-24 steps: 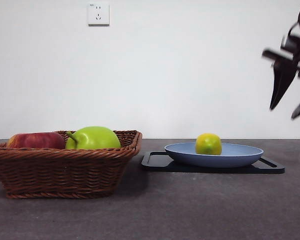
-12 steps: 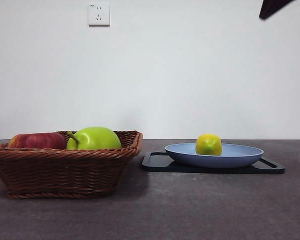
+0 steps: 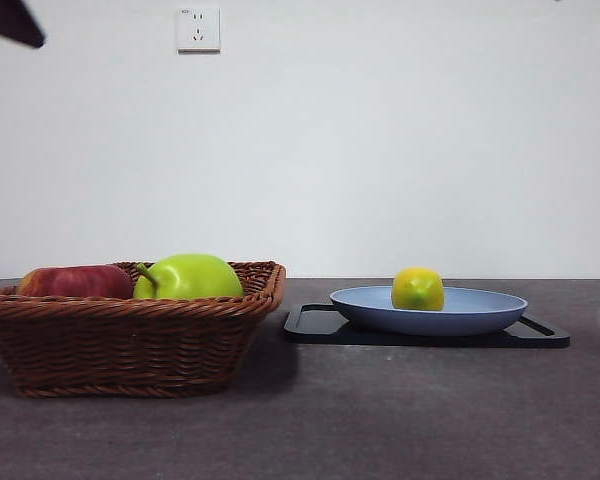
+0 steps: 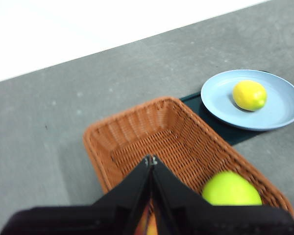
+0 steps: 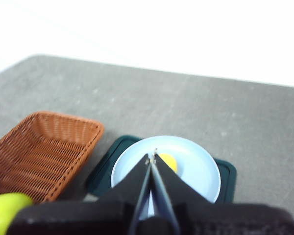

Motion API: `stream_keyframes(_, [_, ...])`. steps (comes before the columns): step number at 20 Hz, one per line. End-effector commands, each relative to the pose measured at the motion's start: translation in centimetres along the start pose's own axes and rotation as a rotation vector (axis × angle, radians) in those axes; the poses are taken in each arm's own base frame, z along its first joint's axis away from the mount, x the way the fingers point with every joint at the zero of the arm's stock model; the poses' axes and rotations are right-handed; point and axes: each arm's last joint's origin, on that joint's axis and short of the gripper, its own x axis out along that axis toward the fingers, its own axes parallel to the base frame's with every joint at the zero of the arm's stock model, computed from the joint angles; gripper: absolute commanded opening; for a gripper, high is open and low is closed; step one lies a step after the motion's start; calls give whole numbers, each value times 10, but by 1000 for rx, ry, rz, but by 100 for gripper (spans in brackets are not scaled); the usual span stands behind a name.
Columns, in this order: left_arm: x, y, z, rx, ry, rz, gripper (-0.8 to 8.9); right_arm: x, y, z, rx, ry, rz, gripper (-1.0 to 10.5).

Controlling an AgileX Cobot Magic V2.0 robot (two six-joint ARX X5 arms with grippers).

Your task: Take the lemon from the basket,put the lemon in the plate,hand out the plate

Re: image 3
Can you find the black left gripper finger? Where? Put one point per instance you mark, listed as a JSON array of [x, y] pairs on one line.
[[10, 20]]

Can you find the yellow lemon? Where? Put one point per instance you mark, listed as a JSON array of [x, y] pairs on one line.
[[417, 290]]

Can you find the light blue round plate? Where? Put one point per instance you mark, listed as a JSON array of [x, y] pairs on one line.
[[470, 317]]

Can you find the brown wicker basket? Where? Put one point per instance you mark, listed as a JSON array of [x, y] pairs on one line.
[[130, 350]]

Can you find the red apple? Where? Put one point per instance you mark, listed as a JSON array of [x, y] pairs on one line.
[[75, 282]]

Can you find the green apple with stem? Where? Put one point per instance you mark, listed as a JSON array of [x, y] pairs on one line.
[[195, 280]]

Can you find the black rectangular tray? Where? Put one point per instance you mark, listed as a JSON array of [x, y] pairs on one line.
[[430, 341]]

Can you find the white wall socket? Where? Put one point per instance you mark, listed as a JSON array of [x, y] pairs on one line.
[[198, 30]]

